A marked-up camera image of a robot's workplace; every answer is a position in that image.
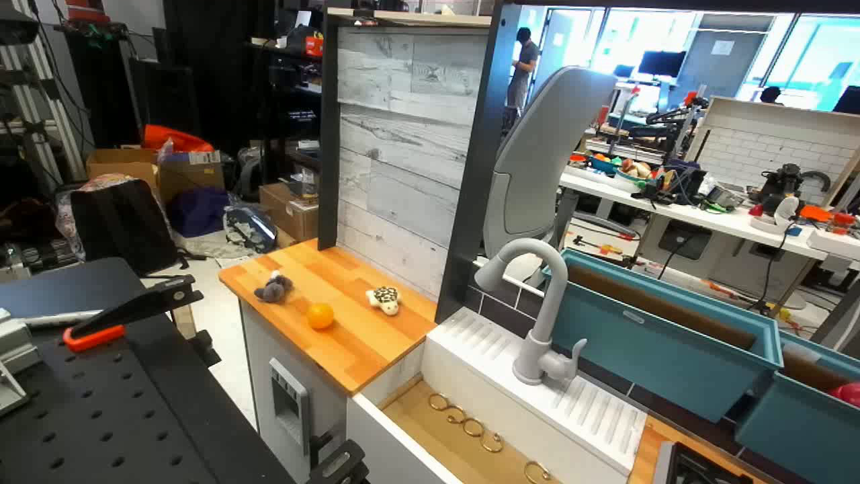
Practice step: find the orange round plushie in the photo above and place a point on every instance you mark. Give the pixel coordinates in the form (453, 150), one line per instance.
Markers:
(322, 314)

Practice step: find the white green turtle plushie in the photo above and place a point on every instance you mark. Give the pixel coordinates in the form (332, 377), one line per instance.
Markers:
(385, 298)

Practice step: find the grey plushie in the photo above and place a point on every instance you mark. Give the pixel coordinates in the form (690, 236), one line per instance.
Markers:
(273, 287)

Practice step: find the white wood backsplash panel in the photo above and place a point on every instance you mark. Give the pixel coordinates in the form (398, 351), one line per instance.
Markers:
(406, 150)

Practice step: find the small cardboard box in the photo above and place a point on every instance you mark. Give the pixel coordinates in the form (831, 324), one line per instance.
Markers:
(289, 211)

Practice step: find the grey toy faucet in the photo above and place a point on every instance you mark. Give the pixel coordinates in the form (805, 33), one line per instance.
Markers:
(539, 345)

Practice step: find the white toy sink unit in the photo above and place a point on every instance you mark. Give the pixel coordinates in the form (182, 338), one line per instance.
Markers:
(500, 394)

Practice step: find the white toy kitchen cabinet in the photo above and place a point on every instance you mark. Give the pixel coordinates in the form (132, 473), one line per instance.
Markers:
(284, 394)

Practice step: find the blue bag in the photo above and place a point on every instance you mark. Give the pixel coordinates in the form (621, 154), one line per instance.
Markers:
(199, 211)

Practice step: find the large teal storage bin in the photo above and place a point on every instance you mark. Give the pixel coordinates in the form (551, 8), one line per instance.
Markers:
(663, 338)

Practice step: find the white cluttered desk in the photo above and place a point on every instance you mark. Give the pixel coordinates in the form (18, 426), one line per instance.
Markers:
(699, 216)

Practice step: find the wide cardboard box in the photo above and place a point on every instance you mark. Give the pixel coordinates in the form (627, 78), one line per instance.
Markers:
(170, 173)

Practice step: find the orange fabric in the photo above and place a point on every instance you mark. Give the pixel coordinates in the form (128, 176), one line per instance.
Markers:
(176, 137)

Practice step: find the black computer monitor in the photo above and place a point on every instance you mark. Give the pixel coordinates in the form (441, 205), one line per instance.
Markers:
(663, 61)

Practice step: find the black bag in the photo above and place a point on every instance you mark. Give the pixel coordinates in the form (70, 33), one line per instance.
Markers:
(123, 224)

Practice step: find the black device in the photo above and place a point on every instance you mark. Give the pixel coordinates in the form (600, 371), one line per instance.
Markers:
(703, 466)

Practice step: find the white brick pattern panel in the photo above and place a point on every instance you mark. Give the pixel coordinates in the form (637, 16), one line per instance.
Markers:
(770, 137)

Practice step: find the black perforated board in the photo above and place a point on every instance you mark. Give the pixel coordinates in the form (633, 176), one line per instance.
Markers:
(117, 411)

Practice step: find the dark grey laptop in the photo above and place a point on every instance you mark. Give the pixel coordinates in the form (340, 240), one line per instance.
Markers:
(62, 287)

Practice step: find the small teal storage bin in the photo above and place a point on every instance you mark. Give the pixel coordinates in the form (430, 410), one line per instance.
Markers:
(796, 431)

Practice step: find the red object in bin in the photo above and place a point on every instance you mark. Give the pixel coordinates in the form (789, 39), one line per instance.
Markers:
(847, 394)

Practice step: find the black frame post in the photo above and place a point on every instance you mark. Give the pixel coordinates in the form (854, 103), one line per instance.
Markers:
(475, 161)

